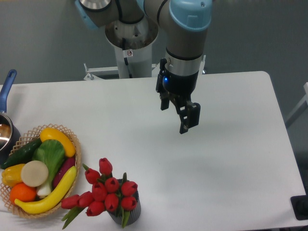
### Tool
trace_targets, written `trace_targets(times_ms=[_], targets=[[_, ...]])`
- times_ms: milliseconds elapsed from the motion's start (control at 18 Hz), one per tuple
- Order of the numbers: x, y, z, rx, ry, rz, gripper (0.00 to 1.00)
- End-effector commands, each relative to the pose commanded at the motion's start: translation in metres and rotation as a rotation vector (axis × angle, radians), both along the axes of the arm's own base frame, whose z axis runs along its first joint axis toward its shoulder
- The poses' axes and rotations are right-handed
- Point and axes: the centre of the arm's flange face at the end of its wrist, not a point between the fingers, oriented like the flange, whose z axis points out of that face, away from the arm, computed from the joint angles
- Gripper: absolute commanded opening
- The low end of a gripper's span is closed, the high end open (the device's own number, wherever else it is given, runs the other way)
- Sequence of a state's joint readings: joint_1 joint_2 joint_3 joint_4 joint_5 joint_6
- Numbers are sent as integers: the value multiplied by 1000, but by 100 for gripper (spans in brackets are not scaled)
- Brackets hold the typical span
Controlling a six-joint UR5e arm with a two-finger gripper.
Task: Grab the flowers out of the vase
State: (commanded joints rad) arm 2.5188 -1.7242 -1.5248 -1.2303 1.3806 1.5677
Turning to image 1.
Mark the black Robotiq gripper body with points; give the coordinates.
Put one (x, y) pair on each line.
(179, 85)

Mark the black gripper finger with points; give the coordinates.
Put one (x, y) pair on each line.
(164, 97)
(188, 111)

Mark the red tulip bouquet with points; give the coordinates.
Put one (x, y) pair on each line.
(101, 198)

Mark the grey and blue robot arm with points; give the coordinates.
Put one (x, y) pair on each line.
(185, 23)

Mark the dark grey ribbed vase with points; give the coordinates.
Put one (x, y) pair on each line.
(128, 204)

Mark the white furniture leg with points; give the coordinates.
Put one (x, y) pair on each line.
(299, 108)

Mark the purple sweet potato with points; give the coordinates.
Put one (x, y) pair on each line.
(68, 163)

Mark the yellow squash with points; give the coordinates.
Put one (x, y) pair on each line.
(55, 134)

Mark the green bok choy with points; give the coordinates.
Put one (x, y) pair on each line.
(52, 154)

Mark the black device at table edge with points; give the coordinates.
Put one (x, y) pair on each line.
(300, 206)

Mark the yellow banana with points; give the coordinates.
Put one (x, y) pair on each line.
(48, 199)

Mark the beige round slice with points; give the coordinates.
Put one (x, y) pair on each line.
(34, 173)

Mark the green cucumber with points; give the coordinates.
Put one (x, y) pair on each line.
(22, 155)

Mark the yellow bell pepper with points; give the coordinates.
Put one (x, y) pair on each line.
(12, 175)

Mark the orange fruit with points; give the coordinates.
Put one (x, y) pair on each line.
(23, 193)

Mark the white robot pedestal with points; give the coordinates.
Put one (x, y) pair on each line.
(133, 46)

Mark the white metal base frame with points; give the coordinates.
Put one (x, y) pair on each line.
(112, 72)

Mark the blue handled saucepan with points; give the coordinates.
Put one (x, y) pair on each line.
(9, 134)

